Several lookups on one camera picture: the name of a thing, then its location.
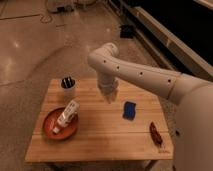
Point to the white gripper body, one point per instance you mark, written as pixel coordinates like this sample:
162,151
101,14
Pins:
109,93

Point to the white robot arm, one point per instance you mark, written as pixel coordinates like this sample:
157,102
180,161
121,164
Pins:
193,96

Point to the blue sponge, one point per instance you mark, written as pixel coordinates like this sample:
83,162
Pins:
129,110

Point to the white cup with markers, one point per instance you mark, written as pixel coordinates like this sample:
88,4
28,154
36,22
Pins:
68,86

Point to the wooden table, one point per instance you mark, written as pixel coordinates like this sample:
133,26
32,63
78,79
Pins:
103,133

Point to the white spray bottle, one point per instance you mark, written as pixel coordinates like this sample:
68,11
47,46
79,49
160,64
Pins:
66,116

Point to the black box on floor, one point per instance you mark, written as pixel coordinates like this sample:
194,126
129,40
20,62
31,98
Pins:
127,31

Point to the dark red utensil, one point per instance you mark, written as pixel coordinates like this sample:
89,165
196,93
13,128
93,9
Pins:
156,137

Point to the orange-red plate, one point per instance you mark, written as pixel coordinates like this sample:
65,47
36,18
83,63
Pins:
52,130

